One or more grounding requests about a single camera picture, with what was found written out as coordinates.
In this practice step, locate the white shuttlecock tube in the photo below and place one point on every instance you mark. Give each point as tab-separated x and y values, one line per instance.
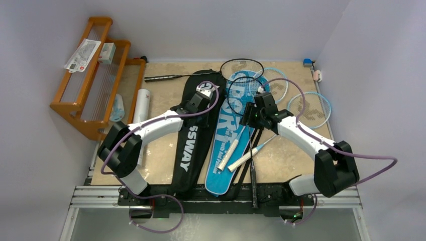
142	106

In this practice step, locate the black Crossway racket bag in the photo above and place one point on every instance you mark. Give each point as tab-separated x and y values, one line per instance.
193	143

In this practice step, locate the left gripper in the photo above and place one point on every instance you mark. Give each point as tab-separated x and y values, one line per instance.
206	108

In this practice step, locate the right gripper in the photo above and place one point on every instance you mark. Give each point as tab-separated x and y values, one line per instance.
251	114

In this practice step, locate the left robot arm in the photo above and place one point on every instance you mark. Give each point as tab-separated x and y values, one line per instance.
121	147

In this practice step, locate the wooden shelf rack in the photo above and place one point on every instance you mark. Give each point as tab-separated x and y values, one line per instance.
86	99

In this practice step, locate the blue racket bag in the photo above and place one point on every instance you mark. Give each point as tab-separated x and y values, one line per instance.
231	139

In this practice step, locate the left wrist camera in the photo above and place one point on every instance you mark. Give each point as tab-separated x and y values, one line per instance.
206	89

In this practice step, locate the white plastic package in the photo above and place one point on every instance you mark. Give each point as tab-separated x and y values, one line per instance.
82	56

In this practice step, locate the blue clip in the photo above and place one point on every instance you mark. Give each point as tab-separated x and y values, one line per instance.
308	63

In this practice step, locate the black racket handle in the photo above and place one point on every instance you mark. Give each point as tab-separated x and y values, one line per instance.
239	94

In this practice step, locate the small white green box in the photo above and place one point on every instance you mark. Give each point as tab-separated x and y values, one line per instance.
107	53

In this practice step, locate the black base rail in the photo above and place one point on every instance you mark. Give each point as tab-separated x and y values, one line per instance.
274	200

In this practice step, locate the blue racket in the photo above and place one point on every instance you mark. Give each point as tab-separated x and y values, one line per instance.
315	118
276	85

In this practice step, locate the blue white wipes pack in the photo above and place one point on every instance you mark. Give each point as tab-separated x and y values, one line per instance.
117	112

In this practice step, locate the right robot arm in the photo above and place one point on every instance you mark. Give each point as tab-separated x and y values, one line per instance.
334	167

